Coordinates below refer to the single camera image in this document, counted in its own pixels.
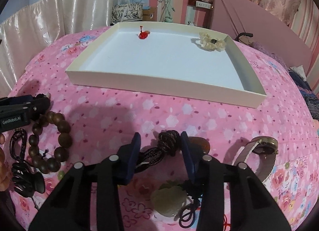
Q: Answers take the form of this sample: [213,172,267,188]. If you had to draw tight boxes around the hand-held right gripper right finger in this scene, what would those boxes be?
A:
[180,131,292,231]

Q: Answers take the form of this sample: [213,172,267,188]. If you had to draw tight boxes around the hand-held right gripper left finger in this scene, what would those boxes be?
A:
[29,132,142,231]

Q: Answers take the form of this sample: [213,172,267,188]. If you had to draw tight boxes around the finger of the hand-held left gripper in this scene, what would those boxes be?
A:
[25,94,51,122]

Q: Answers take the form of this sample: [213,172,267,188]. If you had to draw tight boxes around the amber stone pendant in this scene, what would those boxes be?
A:
[188,136,211,157]

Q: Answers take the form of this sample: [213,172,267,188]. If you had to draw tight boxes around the black small hair clip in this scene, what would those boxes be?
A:
[9,128,28,165]

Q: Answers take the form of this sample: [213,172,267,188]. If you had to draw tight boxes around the brown braided rope bracelet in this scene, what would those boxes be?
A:
[136,130,182,173]

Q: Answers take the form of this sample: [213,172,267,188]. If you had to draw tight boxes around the wooden bead bracelet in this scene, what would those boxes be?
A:
[28,112,73,175]

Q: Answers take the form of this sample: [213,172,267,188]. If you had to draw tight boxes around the jade pendant with black cord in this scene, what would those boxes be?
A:
[150,180,204,229]

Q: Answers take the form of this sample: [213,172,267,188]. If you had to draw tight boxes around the black hair claw clip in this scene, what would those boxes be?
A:
[11,162,46,198]

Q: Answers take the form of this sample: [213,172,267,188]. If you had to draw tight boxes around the red knotted cord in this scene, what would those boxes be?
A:
[223,214,235,231]

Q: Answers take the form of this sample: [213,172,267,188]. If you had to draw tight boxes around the white shallow cardboard box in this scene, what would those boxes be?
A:
[65,21,267,109]

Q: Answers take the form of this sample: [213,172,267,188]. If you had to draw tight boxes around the person's left hand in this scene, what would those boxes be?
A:
[0,133,12,190]

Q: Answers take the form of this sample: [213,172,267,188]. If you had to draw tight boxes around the pink floral blanket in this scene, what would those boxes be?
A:
[0,23,319,231]

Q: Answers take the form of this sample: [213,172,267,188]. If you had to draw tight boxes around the cream satin curtain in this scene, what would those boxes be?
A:
[0,0,135,97]

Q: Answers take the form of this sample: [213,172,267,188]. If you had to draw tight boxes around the cream flower scrunchie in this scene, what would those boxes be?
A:
[197,32,227,52]

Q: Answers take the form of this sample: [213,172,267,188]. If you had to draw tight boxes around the red bead ornament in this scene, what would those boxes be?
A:
[138,25,151,40]

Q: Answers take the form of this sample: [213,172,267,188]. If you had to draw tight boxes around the black and white patterned bag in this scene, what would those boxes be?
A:
[112,3,144,24]

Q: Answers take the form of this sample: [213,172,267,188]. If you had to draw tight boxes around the purple cloth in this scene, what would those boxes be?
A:
[251,41,290,68]

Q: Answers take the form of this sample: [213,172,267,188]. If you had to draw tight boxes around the dark patterned clothes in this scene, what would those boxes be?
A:
[288,65,319,123]

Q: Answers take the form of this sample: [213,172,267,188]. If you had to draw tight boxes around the brown cardboard box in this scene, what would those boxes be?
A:
[142,7,157,22]

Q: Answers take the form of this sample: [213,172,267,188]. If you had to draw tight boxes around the light blue gift bag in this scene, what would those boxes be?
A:
[130,0,150,10]

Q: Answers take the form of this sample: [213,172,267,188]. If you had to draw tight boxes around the pink headboard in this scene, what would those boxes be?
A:
[211,0,313,77]

